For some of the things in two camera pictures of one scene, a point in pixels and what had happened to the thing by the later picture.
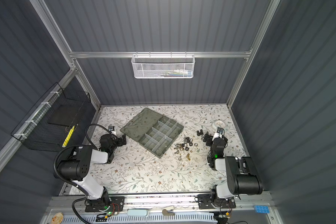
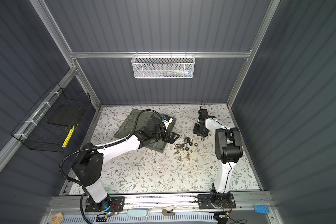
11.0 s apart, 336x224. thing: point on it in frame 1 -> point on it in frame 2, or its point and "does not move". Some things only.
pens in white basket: [175, 73] does not move
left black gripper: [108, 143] -> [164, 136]
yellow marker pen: [68, 136] does not move
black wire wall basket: [49, 124] does not move
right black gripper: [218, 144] -> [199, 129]
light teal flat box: [138, 213] does not move
